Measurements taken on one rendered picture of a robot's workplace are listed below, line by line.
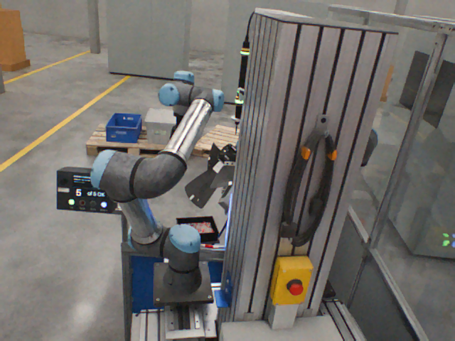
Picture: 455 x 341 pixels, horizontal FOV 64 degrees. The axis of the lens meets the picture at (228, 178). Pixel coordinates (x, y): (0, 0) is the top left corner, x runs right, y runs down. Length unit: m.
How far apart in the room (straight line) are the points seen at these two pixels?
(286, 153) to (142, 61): 8.58
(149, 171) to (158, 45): 8.23
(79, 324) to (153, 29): 7.39
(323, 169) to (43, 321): 2.34
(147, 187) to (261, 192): 0.32
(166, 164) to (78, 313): 1.99
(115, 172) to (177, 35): 8.12
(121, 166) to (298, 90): 0.52
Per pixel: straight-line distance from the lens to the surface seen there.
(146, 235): 1.33
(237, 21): 7.37
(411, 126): 1.73
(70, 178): 1.84
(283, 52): 0.76
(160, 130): 4.92
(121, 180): 1.03
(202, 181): 2.21
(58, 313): 2.90
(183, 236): 1.34
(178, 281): 1.43
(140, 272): 2.12
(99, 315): 2.83
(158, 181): 1.00
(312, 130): 0.83
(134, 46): 9.32
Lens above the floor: 2.07
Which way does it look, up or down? 27 degrees down
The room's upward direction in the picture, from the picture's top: 7 degrees clockwise
